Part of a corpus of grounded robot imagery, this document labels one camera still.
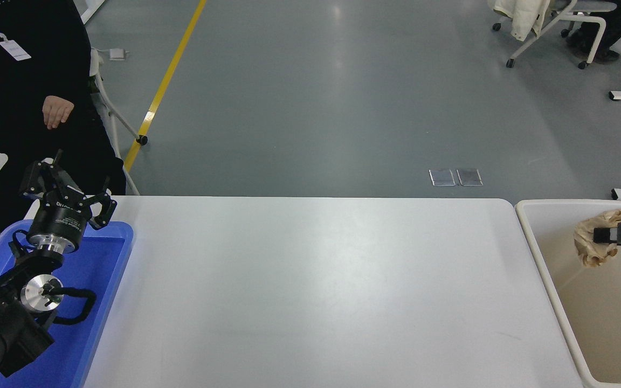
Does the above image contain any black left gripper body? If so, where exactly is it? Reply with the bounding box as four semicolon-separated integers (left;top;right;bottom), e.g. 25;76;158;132
28;200;91;250

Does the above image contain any tan paper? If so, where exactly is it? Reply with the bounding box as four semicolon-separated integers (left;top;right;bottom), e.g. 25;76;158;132
574;210;621;267

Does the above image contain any person's left hand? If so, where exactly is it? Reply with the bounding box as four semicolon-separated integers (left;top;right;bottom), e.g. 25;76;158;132
42;95;75;130

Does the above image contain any blue plastic tray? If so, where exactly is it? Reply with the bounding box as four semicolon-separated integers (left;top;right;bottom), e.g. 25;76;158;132
0;220;134;388

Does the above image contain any grey wheeled chair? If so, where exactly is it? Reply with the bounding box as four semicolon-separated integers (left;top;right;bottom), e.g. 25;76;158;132
89;48;148;196

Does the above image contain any large pale bin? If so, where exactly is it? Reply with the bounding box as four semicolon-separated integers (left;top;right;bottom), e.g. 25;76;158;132
514;198;621;388

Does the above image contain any person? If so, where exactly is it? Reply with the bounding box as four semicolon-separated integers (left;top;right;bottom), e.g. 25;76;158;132
565;0;621;61
0;0;127;232

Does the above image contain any white name badge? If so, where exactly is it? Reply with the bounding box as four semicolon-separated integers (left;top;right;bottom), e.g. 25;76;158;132
0;33;32;61

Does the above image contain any silver floor plate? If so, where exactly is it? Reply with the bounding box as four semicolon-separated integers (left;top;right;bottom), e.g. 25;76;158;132
457;168;484;187
429;169;456;187

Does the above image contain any white slanted table leg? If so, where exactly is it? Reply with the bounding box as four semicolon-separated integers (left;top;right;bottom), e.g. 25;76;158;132
73;0;107;25

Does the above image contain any white wheeled chair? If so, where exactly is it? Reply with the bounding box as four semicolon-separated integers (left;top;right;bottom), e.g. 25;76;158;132
491;0;608;70

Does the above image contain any cream puffy jacket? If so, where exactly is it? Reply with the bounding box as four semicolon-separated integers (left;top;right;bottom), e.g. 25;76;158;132
493;0;551;42

